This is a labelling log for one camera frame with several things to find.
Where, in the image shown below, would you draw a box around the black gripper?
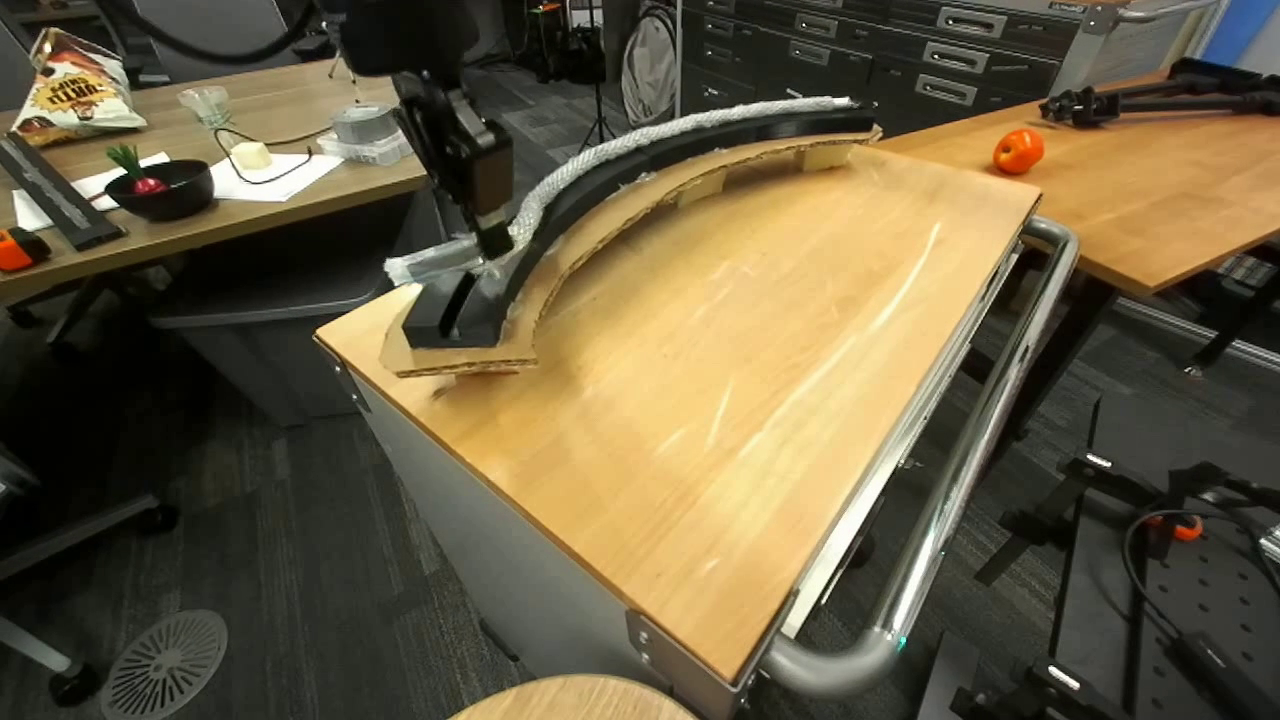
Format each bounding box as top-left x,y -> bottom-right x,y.
425,102 -> 522,265

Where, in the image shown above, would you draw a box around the black curved foam track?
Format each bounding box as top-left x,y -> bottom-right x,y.
402,106 -> 884,353

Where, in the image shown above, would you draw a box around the long curved black tray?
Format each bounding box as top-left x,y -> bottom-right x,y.
380,126 -> 887,385

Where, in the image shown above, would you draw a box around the grey tape roll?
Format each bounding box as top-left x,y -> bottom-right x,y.
332,106 -> 405,157

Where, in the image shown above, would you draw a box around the white paper sheet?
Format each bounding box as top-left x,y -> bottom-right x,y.
208,147 -> 354,207

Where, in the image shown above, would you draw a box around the white round fan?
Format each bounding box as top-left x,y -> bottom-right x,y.
615,3 -> 679,91

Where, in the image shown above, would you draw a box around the small cream round object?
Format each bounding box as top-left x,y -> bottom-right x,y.
230,135 -> 279,175

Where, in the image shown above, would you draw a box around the black bowl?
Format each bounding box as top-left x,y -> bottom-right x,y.
105,157 -> 215,225

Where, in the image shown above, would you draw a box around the grey metal cart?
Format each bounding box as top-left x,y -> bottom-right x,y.
313,217 -> 1085,720

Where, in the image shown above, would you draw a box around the dark drawer cabinet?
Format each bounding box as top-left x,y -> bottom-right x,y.
676,0 -> 1111,135

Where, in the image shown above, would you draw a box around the black flat bar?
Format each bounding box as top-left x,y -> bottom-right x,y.
0,131 -> 123,252

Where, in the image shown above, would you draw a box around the chip bag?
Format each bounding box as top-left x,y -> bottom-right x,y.
9,28 -> 151,147

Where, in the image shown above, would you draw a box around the round wooden stool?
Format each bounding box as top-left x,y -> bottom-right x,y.
454,674 -> 698,720

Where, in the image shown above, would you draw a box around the small orange object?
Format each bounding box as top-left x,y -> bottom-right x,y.
0,233 -> 51,278

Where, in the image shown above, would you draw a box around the black office chair base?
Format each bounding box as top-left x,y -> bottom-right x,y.
0,438 -> 184,713

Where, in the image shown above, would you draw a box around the orange fruit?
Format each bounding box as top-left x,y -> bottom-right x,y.
988,126 -> 1052,181

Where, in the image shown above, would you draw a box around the round perforated disc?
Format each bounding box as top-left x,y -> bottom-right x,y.
97,608 -> 234,720

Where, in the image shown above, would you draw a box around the black tripod lying flat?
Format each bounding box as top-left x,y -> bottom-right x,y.
1038,55 -> 1280,131

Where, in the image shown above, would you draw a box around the grey plastic bin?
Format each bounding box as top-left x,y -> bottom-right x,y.
1052,0 -> 1221,95

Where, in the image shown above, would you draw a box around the orange clamp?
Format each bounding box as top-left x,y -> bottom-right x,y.
1143,513 -> 1214,547

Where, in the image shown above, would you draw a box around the silver cart handle bar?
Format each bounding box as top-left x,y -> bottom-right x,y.
759,217 -> 1085,706

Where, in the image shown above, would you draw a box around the black camera stand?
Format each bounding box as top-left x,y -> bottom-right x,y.
953,397 -> 1280,720

